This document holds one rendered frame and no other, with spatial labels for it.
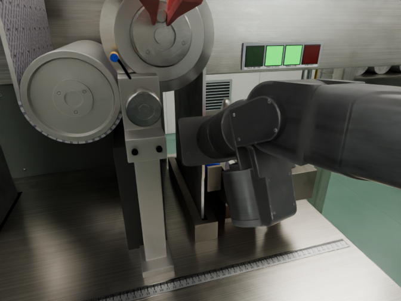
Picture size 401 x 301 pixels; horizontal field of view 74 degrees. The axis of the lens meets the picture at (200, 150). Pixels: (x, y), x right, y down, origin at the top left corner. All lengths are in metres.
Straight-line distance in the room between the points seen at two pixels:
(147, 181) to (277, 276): 0.26
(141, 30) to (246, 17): 0.46
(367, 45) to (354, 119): 0.84
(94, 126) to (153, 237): 0.19
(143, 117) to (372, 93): 0.22
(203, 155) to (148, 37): 0.16
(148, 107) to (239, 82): 3.11
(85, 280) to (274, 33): 0.72
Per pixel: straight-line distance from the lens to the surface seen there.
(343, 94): 0.18
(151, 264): 0.48
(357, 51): 1.00
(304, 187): 0.52
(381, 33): 1.05
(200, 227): 0.50
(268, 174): 0.25
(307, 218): 0.61
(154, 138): 0.33
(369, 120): 0.18
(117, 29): 0.37
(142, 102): 0.30
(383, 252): 2.08
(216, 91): 3.28
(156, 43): 0.36
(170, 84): 0.39
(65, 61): 0.39
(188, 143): 0.36
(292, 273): 0.50
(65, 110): 0.40
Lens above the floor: 1.26
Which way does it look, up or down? 25 degrees down
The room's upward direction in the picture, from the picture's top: straight up
